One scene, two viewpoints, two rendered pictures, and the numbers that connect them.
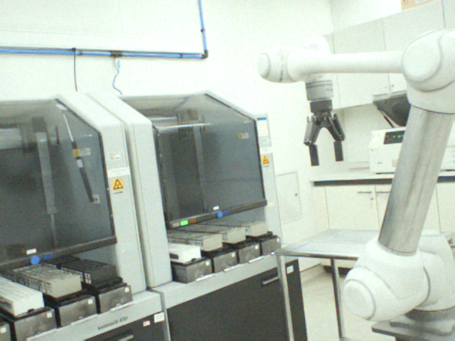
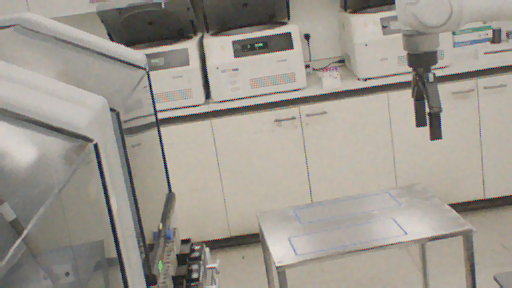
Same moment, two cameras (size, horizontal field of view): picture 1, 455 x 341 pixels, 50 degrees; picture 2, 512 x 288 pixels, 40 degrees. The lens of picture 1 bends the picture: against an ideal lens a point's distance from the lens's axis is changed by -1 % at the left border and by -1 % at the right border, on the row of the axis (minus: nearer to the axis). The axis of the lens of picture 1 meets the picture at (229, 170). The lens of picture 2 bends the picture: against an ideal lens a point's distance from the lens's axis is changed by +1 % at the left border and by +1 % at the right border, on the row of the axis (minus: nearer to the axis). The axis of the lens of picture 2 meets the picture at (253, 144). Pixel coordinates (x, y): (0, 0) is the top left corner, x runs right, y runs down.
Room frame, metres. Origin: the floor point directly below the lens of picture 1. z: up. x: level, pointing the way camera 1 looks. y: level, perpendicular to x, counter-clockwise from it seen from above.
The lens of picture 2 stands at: (0.84, 1.23, 1.70)
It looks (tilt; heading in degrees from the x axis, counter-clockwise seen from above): 15 degrees down; 312
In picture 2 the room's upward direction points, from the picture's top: 9 degrees counter-clockwise
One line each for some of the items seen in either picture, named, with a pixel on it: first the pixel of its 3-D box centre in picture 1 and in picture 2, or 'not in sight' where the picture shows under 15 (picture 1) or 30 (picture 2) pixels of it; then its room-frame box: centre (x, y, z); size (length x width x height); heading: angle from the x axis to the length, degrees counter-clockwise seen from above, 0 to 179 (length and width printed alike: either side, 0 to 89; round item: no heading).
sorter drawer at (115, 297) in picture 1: (79, 285); not in sight; (2.05, 0.69, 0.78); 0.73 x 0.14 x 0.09; 42
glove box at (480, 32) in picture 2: not in sight; (469, 32); (2.69, -2.97, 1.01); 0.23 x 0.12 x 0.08; 41
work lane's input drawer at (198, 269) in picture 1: (158, 261); not in sight; (2.32, 0.39, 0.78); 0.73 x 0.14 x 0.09; 42
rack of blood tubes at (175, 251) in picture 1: (172, 253); not in sight; (2.22, 0.30, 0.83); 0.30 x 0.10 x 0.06; 42
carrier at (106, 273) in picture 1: (102, 275); not in sight; (1.88, 0.54, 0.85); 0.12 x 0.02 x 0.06; 132
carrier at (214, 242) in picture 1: (211, 244); (166, 286); (2.24, 0.12, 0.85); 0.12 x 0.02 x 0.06; 132
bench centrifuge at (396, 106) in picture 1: (414, 130); (154, 50); (4.04, -1.56, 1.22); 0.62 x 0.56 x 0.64; 130
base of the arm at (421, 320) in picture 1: (433, 309); not in sight; (1.44, -0.55, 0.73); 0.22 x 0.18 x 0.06; 132
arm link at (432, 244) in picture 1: (423, 266); not in sight; (1.42, -0.53, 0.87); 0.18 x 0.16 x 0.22; 125
